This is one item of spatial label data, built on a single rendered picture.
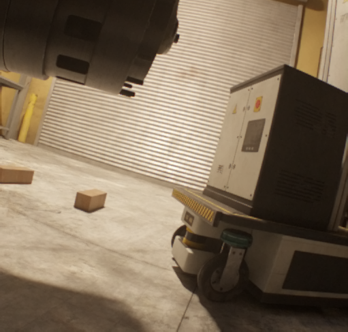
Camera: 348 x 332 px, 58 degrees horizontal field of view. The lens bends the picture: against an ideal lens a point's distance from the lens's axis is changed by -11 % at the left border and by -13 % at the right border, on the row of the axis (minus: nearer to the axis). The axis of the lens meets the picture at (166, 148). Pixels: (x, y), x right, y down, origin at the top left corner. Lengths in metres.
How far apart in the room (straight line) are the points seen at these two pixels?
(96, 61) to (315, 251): 0.94
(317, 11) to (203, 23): 2.43
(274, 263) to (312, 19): 6.50
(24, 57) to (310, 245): 1.09
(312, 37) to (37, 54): 6.45
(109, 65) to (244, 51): 5.82
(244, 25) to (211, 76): 1.29
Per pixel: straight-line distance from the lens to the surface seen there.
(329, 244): 1.24
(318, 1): 7.58
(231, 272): 1.16
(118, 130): 6.77
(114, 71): 1.05
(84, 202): 2.15
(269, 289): 1.17
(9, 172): 2.32
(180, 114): 6.52
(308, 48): 7.03
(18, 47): 1.06
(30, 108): 7.40
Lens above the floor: 0.42
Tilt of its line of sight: 2 degrees up
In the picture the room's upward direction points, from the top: 15 degrees clockwise
